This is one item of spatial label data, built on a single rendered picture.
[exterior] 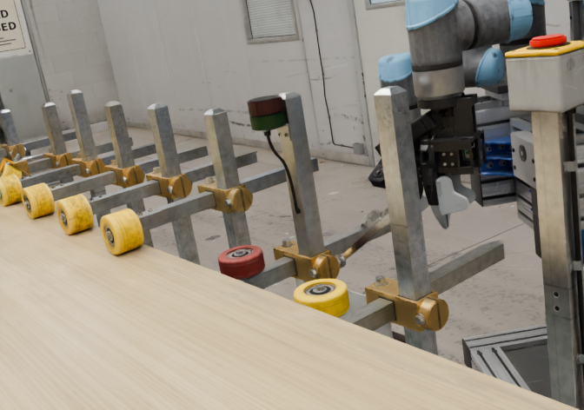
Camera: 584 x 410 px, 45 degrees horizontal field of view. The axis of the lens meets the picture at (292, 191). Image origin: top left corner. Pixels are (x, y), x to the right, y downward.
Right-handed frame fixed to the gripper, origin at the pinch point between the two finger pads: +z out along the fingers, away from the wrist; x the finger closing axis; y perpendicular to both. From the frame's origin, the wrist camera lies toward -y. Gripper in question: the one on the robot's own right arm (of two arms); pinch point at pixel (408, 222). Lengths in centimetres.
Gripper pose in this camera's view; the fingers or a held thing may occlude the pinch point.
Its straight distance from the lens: 152.3
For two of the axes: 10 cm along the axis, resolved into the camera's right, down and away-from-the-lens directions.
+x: -6.1, -1.1, 7.9
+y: 7.8, -2.8, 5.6
